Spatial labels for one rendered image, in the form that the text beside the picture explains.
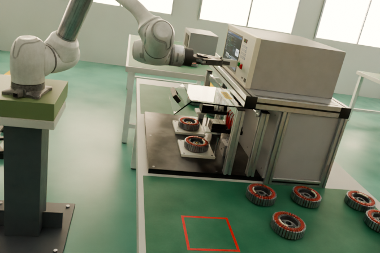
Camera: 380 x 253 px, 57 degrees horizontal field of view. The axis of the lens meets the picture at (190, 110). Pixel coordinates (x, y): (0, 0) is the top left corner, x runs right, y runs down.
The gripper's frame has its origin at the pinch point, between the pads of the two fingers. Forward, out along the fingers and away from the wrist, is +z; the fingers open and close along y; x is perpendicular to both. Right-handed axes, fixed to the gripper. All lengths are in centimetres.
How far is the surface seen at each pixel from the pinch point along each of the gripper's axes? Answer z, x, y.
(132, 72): -38, -48, -153
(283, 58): 17.1, 7.4, 14.5
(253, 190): 8, -40, 37
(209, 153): -3.0, -39.9, 8.6
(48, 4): -174, -33, -468
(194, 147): -10.2, -37.3, 9.1
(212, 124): -3.9, -26.5, 6.9
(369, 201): 57, -40, 39
